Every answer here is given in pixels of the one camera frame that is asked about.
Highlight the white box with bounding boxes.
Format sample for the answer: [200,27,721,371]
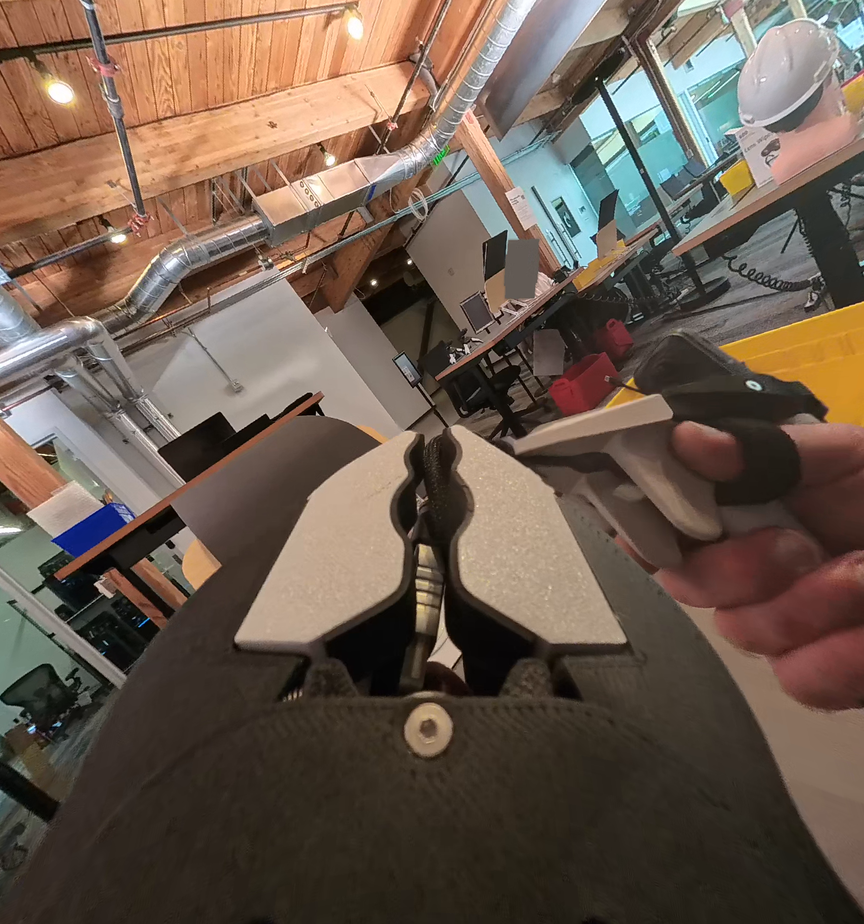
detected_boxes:
[27,482,108,537]

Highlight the long wooden desk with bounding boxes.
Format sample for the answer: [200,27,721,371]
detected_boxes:
[435,227,664,380]

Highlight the grey sheet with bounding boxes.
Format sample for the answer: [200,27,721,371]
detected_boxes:
[533,328,567,376]

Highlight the wooden board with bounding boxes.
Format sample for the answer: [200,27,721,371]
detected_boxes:
[182,424,391,589]

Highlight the wooden desk with black legs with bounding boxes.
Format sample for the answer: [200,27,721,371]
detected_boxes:
[673,119,864,311]

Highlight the metal sprinkler pipe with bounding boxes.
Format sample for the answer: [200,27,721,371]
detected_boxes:
[79,0,150,235]

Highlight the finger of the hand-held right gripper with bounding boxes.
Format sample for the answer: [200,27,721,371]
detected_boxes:
[510,393,676,459]

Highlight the black braided hdmi cable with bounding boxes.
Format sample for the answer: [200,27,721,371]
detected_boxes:
[406,429,592,683]

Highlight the yellow plastic bin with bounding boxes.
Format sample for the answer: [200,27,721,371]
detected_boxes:
[605,292,864,434]

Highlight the blue bin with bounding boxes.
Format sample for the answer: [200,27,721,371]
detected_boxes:
[51,503,137,557]

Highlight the smooth silver pipes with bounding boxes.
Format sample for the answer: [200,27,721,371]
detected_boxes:
[0,318,180,441]

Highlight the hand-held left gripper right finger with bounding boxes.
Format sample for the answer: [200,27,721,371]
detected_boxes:
[442,424,628,695]

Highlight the rectangular metal duct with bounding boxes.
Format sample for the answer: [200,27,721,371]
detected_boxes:
[253,155,375,246]

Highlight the white hard hat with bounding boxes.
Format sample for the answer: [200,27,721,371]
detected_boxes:
[736,18,842,131]

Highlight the coiled black cable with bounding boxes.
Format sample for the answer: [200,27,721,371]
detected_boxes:
[724,253,819,293]

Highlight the wooden desk with black frame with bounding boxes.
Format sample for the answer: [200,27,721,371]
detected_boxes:
[55,392,326,629]

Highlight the black mesh office chair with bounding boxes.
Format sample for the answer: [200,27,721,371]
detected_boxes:
[0,663,82,733]

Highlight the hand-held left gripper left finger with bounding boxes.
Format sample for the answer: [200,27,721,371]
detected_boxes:
[234,429,426,695]

